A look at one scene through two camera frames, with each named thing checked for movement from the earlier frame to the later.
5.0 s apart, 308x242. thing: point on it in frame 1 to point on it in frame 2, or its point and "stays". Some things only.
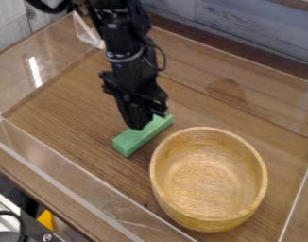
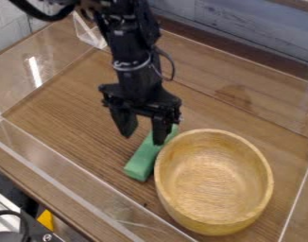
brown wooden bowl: [208, 179] stays
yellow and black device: [40, 226] stays
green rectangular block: [127, 141] to [142, 162]
